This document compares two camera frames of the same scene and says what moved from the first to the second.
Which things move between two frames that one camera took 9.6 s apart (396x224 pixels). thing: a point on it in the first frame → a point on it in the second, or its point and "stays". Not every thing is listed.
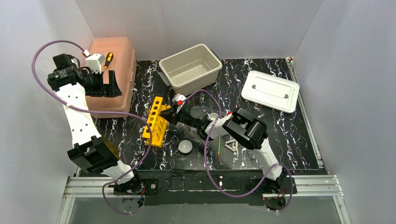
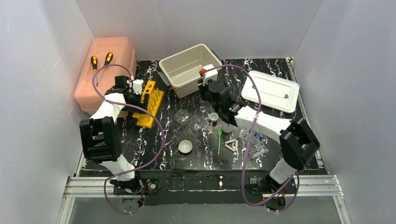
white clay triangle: (229, 147) stays
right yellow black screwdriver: (109, 57) stays
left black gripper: (106, 85) → (136, 101)
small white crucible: (213, 116) stays
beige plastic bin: (192, 70) stays
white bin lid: (271, 91) stays
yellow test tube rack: (158, 123) → (155, 96)
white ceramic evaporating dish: (185, 146) stays
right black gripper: (174, 114) → (209, 91)
